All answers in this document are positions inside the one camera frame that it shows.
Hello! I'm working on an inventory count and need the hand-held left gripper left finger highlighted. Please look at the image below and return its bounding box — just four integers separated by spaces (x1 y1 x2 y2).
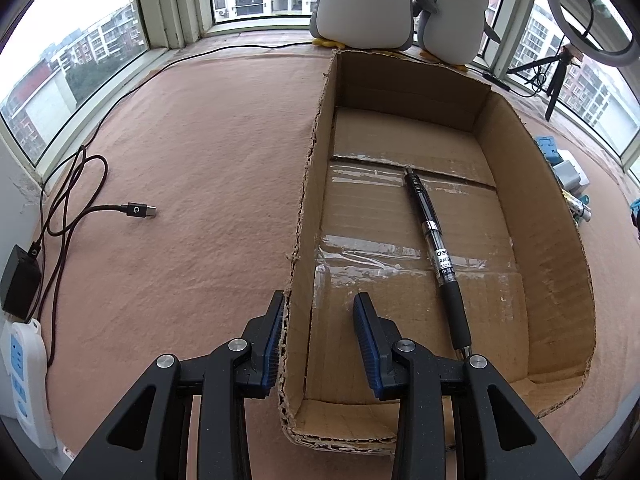
62 290 288 480

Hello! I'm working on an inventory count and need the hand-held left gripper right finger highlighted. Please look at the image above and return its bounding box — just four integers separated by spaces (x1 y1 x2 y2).
352 292 581 480

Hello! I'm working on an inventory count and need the black gel pen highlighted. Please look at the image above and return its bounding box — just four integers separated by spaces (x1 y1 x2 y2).
402 165 473 361

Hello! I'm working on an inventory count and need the cardboard box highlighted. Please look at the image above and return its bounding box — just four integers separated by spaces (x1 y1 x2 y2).
277 49 598 456

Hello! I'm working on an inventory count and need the white patterned tube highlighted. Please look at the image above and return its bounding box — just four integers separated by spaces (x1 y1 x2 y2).
565 191 593 223

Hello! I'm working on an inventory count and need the blue phone stand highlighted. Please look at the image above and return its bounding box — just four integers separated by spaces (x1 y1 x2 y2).
534 135 560 166

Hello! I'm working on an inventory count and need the white rectangular box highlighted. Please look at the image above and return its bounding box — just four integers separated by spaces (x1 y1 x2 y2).
552 157 590 193

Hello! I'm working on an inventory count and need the white power strip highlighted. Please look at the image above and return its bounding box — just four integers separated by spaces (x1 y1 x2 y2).
0 317 58 451

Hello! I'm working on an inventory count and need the black power adapter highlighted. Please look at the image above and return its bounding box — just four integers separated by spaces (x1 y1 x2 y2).
0 245 42 318

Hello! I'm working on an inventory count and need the checked cloth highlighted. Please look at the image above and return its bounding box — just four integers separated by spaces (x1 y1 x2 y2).
200 22 640 196

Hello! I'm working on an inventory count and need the black tripod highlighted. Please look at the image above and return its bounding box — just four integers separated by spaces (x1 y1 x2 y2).
510 47 583 122

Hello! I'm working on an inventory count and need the small grey penguin plush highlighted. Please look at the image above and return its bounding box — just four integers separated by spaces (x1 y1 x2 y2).
412 0 502 72

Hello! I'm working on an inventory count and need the large grey penguin plush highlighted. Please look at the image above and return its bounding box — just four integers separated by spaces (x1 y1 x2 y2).
305 0 436 53

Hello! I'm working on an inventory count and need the black USB charging cable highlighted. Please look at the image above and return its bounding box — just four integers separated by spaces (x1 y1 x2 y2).
30 145 157 368

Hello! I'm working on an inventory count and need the white window frame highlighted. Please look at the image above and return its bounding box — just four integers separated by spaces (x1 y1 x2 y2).
0 0 640 196

